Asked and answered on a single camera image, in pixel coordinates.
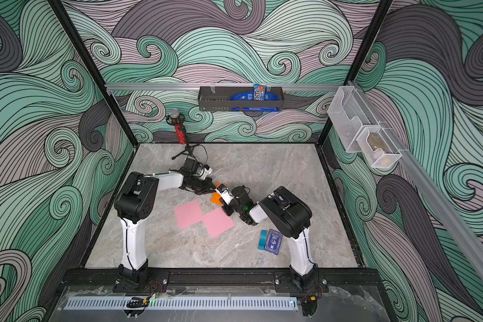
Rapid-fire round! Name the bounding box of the orange square paper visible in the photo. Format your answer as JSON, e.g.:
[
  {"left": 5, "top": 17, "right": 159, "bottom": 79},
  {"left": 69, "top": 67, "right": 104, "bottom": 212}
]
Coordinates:
[{"left": 211, "top": 191, "right": 222, "bottom": 206}]

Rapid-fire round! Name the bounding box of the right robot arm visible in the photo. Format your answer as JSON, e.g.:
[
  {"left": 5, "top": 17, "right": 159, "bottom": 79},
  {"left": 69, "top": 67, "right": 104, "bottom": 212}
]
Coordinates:
[{"left": 215, "top": 184, "right": 318, "bottom": 291}]

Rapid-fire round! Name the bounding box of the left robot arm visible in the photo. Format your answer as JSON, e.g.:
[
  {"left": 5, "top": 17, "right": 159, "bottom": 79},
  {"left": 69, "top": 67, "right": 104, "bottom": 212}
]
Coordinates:
[{"left": 114, "top": 158, "right": 215, "bottom": 291}]

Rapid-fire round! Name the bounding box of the left pink paper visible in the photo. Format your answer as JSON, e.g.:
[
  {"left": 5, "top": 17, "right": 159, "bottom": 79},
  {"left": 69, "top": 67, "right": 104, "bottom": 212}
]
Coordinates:
[{"left": 174, "top": 200, "right": 203, "bottom": 229}]

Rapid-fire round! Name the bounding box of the pink paper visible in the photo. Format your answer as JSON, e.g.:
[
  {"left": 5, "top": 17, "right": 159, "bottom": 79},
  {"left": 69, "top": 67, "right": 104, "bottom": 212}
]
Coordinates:
[
  {"left": 203, "top": 208, "right": 235, "bottom": 238},
  {"left": 174, "top": 200, "right": 203, "bottom": 229}
]

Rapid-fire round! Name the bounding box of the right pink paper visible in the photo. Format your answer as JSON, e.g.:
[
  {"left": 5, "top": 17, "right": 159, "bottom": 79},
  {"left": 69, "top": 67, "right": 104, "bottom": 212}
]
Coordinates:
[{"left": 203, "top": 208, "right": 235, "bottom": 238}]

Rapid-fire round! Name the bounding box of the blue card box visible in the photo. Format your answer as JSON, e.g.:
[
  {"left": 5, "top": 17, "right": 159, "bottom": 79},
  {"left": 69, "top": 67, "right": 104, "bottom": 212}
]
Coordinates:
[{"left": 264, "top": 229, "right": 283, "bottom": 256}]

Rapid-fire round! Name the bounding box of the microphone on tripod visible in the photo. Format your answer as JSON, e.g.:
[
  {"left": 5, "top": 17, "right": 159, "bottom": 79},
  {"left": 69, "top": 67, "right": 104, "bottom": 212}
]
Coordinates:
[{"left": 166, "top": 109, "right": 199, "bottom": 160}]

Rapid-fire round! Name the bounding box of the blue snack packet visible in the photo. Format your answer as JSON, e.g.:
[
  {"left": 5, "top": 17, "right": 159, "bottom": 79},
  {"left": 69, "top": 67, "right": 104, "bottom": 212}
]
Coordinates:
[{"left": 229, "top": 85, "right": 280, "bottom": 101}]

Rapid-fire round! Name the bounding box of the large clear plastic bin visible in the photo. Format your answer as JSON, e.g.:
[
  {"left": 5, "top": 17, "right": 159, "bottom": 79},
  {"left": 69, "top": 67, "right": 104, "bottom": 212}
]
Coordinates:
[{"left": 328, "top": 86, "right": 377, "bottom": 153}]

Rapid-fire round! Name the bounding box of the small clear plastic bin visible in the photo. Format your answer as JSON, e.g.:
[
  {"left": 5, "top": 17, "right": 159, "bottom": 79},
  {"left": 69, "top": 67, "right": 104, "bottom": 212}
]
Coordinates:
[{"left": 356, "top": 126, "right": 401, "bottom": 170}]

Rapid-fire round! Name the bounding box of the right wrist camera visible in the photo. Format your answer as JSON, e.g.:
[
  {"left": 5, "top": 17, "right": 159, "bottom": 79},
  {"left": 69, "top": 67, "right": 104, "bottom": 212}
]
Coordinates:
[{"left": 215, "top": 184, "right": 234, "bottom": 205}]

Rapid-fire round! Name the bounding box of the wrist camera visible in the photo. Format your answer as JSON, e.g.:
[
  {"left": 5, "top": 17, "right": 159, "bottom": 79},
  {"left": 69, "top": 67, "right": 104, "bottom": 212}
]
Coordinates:
[
  {"left": 197, "top": 164, "right": 213, "bottom": 181},
  {"left": 215, "top": 184, "right": 234, "bottom": 205}
]

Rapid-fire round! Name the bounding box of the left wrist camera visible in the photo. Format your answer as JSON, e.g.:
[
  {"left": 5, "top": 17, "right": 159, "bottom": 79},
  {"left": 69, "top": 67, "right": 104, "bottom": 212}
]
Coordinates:
[{"left": 197, "top": 164, "right": 213, "bottom": 181}]

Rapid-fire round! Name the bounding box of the black wall shelf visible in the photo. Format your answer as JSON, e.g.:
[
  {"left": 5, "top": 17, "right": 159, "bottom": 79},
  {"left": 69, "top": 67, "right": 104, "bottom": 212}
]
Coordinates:
[{"left": 198, "top": 87, "right": 284, "bottom": 112}]

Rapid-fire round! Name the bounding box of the white slotted cable duct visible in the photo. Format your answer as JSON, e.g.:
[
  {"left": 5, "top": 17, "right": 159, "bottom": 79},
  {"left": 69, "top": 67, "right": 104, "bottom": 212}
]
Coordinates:
[{"left": 63, "top": 296, "right": 299, "bottom": 311}]

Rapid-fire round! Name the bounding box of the aluminium rail back wall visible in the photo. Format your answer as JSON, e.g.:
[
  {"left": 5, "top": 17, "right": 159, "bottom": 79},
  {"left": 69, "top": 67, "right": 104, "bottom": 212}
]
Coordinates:
[{"left": 105, "top": 82, "right": 342, "bottom": 92}]

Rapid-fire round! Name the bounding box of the aluminium rail wall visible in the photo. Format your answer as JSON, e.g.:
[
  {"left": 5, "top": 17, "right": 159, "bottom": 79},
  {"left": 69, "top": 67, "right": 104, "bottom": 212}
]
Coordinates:
[
  {"left": 348, "top": 80, "right": 483, "bottom": 281},
  {"left": 105, "top": 82, "right": 342, "bottom": 92}
]

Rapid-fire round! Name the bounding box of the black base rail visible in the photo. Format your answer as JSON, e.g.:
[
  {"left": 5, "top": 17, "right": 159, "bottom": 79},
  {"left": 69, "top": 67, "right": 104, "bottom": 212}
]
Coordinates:
[{"left": 60, "top": 268, "right": 381, "bottom": 287}]

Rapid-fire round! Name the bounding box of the aluminium rail right wall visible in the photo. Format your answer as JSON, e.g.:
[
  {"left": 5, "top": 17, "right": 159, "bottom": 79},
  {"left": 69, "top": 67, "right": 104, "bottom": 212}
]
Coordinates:
[{"left": 348, "top": 80, "right": 483, "bottom": 281}]

